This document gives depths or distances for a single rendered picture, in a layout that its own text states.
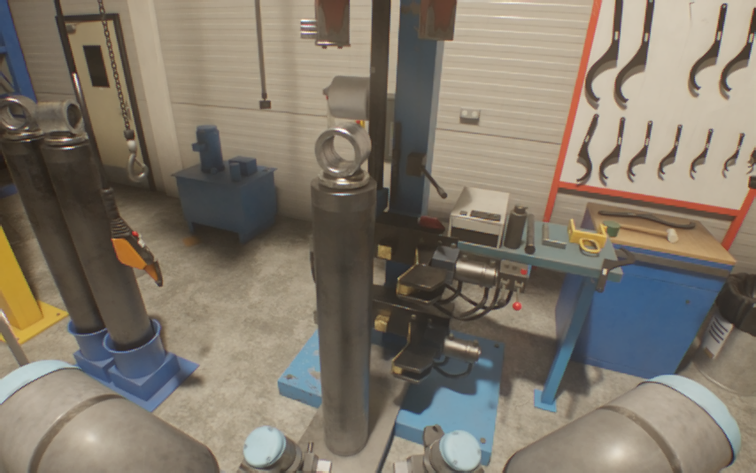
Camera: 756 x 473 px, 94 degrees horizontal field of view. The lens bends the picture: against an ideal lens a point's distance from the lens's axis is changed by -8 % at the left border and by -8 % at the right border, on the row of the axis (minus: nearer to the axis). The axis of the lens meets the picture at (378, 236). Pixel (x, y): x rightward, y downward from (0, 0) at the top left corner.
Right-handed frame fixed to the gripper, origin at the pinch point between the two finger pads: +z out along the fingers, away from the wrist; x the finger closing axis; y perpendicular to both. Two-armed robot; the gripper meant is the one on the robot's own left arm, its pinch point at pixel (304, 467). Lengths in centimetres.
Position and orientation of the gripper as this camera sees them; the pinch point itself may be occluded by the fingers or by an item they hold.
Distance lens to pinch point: 132.0
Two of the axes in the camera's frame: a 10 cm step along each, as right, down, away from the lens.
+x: -9.8, 0.0, 1.8
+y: 1.1, -7.8, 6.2
